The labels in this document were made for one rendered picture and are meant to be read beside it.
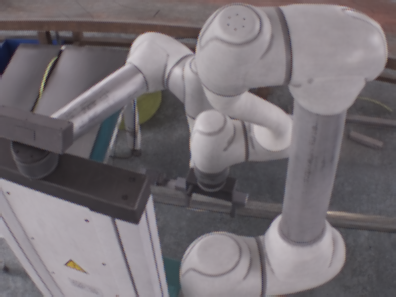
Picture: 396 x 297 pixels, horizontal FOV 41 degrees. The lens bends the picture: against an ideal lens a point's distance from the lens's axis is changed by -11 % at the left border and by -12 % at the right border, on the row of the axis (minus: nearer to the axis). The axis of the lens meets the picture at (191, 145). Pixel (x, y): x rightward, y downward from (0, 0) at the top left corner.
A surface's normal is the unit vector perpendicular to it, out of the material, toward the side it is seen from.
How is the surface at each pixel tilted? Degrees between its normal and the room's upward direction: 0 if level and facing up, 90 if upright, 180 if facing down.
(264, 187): 0
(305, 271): 77
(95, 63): 0
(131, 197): 0
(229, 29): 20
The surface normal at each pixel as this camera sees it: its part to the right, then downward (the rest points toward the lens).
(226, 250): -0.16, -0.58
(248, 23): -0.21, -0.25
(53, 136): -0.27, 0.39
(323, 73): 0.07, 0.80
